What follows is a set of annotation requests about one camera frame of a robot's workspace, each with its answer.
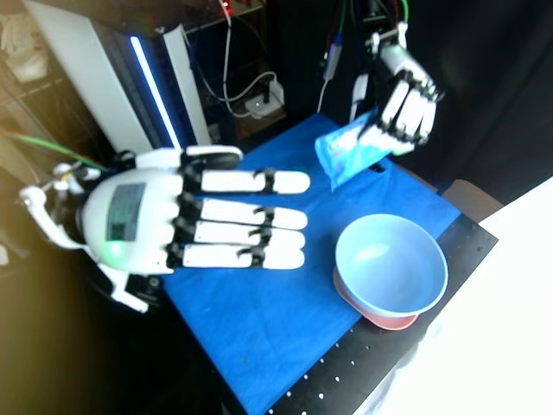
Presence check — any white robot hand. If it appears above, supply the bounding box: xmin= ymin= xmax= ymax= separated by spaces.
xmin=79 ymin=144 xmax=312 ymax=278
xmin=350 ymin=42 xmax=446 ymax=156

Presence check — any blue plastic snack package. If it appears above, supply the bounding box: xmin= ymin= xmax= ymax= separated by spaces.
xmin=314 ymin=107 xmax=416 ymax=194

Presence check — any light blue bowl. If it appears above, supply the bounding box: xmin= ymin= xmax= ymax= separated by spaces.
xmin=333 ymin=214 xmax=449 ymax=315

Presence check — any white power adapter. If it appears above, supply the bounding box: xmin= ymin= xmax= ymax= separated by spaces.
xmin=244 ymin=80 xmax=286 ymax=120

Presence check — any white column with blue light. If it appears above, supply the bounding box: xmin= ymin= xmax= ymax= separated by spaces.
xmin=23 ymin=0 xmax=213 ymax=152

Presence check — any blue table cloth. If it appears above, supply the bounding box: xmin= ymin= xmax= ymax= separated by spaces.
xmin=162 ymin=112 xmax=464 ymax=415

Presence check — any pink square plate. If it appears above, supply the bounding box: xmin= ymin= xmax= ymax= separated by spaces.
xmin=334 ymin=276 xmax=420 ymax=332

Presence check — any white and blue cable connector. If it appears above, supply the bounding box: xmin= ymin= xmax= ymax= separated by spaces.
xmin=321 ymin=34 xmax=346 ymax=81

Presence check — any green cable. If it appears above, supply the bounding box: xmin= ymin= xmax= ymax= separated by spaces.
xmin=0 ymin=131 xmax=107 ymax=170

